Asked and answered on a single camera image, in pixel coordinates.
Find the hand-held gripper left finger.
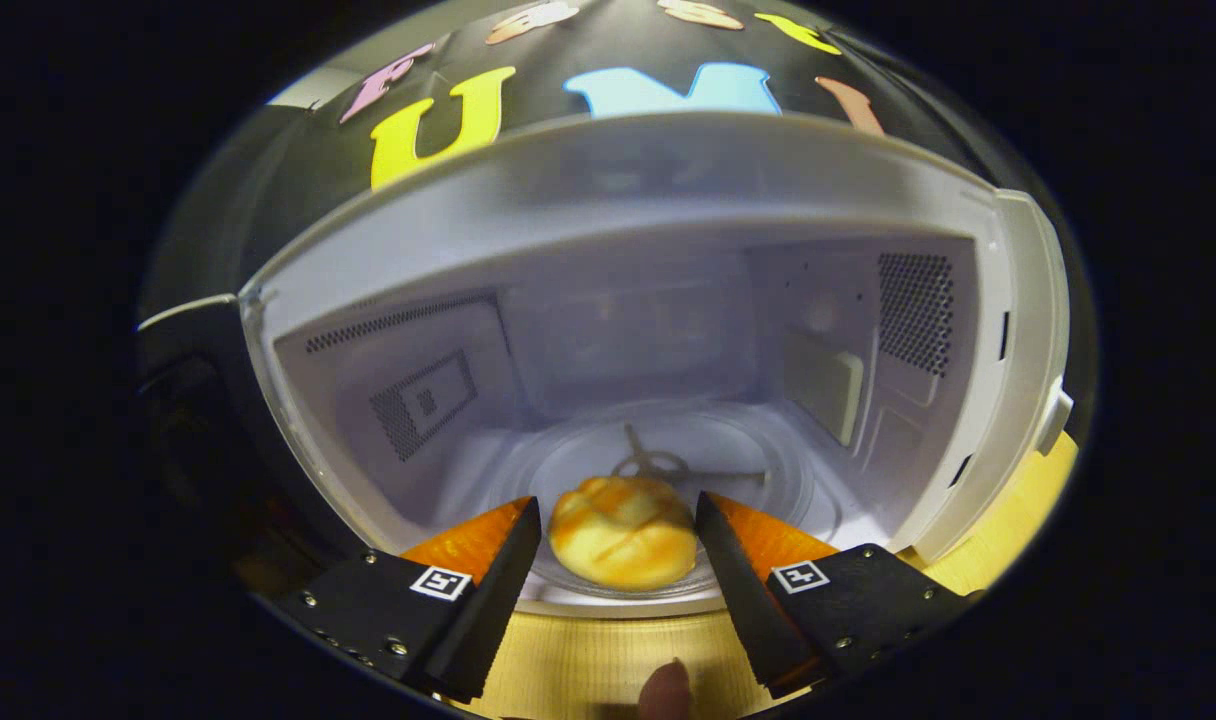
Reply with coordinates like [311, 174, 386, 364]
[273, 497, 544, 703]

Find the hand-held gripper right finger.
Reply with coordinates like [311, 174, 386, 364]
[695, 490, 984, 701]

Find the golden bread bun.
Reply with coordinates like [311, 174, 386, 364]
[548, 476, 699, 591]

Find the white microwave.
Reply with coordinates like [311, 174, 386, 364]
[136, 110, 1074, 621]

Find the glass microwave turntable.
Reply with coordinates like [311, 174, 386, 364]
[513, 415, 839, 601]

